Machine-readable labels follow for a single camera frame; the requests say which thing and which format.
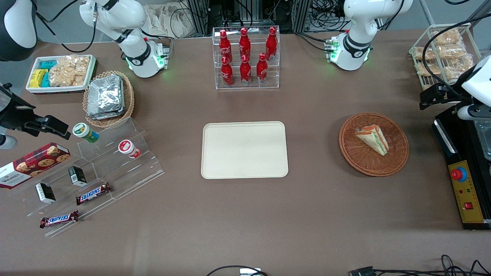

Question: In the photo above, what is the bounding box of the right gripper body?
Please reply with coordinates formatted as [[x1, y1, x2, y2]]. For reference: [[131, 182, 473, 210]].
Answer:
[[0, 84, 37, 130]]

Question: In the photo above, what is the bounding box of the triangle sandwich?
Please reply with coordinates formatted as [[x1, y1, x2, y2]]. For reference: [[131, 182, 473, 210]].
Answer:
[[355, 125, 390, 156]]

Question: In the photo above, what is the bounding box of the white rectangular snack tray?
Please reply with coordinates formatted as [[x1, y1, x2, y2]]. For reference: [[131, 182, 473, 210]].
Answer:
[[26, 55, 97, 94]]

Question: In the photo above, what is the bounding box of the oval brown wicker basket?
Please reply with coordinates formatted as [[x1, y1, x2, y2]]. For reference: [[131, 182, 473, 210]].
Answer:
[[83, 71, 135, 128]]

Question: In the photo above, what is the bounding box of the round brown wicker basket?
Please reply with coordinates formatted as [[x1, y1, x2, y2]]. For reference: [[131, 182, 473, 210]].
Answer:
[[339, 112, 410, 177]]

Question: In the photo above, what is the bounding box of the beige plastic tray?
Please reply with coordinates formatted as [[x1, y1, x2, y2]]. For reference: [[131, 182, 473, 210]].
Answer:
[[201, 121, 289, 179]]

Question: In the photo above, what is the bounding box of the green snack cup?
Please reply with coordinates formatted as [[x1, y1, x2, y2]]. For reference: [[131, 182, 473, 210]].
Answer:
[[72, 123, 99, 143]]

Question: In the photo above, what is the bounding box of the red tartan cookie box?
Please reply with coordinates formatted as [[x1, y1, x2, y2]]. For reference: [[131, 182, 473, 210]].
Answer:
[[0, 142, 71, 189]]

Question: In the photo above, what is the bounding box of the yellow snack pack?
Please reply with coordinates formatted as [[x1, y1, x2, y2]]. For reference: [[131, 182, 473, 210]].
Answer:
[[29, 69, 48, 89]]

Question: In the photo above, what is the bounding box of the silver metal container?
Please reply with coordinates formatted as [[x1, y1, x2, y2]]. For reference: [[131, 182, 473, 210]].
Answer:
[[474, 117, 491, 161]]

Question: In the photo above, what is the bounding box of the silver foil pack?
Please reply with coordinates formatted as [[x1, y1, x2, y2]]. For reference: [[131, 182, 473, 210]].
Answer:
[[88, 74, 124, 114], [87, 103, 127, 121]]

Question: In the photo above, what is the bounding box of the small black box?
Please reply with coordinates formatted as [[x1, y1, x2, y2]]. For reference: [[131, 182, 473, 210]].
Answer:
[[68, 166, 87, 187], [35, 183, 56, 204]]

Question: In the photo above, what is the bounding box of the clear bag of crackers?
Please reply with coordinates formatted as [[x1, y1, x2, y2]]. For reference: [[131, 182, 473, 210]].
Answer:
[[49, 55, 91, 87]]

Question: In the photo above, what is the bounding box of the red strawberry snack cup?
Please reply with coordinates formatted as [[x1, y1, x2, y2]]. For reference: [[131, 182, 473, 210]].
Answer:
[[118, 140, 141, 159]]

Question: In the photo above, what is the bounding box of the clear acrylic step stand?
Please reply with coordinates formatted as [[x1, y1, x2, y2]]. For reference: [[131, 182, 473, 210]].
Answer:
[[10, 117, 165, 237]]

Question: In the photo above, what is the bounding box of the brown Snickers bar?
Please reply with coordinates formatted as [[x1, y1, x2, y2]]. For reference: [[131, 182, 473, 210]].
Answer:
[[76, 182, 112, 205], [40, 210, 79, 229]]

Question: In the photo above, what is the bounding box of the black yellow control box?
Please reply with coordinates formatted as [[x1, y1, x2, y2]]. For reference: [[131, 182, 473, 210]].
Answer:
[[433, 103, 491, 230]]

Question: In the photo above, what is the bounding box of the beige cloth bag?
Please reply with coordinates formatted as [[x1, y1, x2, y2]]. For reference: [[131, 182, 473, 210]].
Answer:
[[144, 3, 192, 39]]

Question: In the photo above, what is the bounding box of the red cola bottle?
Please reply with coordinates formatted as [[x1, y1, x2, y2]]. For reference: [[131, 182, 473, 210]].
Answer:
[[265, 27, 278, 61], [219, 30, 232, 64], [256, 53, 268, 84], [221, 56, 234, 87], [240, 54, 252, 85], [239, 28, 251, 62]]

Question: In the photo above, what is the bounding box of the clear acrylic bottle rack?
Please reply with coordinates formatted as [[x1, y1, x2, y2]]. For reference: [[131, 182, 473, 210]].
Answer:
[[212, 26, 280, 90]]

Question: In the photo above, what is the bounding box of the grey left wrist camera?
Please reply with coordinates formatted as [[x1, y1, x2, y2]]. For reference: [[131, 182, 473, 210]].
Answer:
[[458, 103, 491, 122]]

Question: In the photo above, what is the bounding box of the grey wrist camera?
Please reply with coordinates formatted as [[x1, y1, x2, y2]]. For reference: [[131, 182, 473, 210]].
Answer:
[[0, 134, 18, 150], [458, 103, 491, 122]]

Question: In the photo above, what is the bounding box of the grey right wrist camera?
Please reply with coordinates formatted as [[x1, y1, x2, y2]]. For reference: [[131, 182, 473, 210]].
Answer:
[[0, 134, 18, 150]]

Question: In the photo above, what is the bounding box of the white wire rack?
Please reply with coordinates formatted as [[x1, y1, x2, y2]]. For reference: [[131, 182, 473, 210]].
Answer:
[[409, 23, 482, 91]]

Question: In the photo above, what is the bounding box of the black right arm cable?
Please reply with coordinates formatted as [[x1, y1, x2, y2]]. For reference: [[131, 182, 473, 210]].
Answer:
[[35, 0, 97, 53]]

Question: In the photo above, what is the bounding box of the black cable bundle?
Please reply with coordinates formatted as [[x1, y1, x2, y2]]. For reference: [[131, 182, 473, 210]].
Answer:
[[307, 0, 351, 33]]

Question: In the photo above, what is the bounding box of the aluminium frame post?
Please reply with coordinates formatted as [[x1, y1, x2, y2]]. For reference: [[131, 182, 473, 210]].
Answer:
[[187, 0, 209, 36], [293, 0, 310, 33]]

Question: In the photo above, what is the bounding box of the black cable with grey plug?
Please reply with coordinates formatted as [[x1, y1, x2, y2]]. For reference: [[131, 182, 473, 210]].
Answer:
[[206, 265, 269, 276]]

